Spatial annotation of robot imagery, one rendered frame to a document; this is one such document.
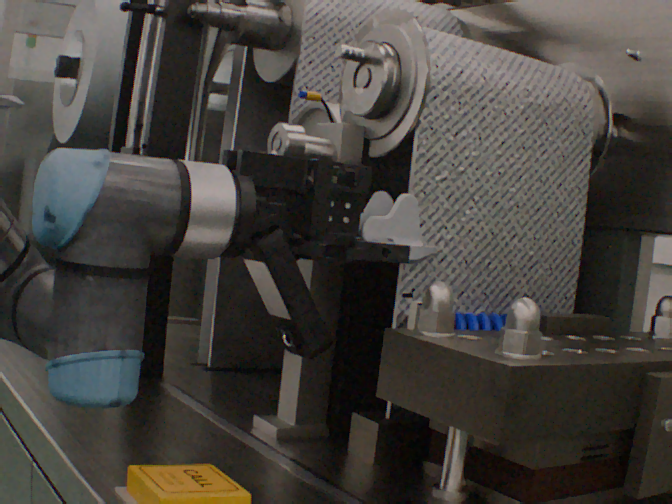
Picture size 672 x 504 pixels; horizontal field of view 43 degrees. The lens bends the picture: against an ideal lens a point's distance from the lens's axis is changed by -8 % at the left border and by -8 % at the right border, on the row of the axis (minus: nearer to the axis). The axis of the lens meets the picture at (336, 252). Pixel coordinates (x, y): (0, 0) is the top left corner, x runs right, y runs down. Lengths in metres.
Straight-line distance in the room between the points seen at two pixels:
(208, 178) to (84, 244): 0.11
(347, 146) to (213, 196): 0.22
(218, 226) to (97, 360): 0.14
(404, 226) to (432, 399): 0.16
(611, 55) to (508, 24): 0.21
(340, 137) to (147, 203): 0.26
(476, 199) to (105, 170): 0.37
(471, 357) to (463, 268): 0.20
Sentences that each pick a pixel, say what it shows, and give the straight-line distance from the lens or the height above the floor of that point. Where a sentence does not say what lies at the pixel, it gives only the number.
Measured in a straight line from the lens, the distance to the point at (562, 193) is 0.95.
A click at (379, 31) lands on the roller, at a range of 0.89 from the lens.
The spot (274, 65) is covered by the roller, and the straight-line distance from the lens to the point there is 1.10.
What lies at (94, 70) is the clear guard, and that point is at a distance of 1.77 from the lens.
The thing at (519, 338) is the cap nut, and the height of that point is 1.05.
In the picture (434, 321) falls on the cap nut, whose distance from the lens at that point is 0.75.
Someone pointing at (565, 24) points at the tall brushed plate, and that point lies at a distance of 1.18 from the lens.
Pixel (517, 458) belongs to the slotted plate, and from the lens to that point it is 0.73.
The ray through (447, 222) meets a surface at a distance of 0.85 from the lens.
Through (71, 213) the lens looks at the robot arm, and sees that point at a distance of 0.65.
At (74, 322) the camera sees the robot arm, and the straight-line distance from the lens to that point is 0.67.
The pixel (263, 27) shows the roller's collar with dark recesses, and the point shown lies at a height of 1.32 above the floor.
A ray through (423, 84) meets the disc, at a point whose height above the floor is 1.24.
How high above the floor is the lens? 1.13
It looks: 3 degrees down
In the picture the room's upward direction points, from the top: 7 degrees clockwise
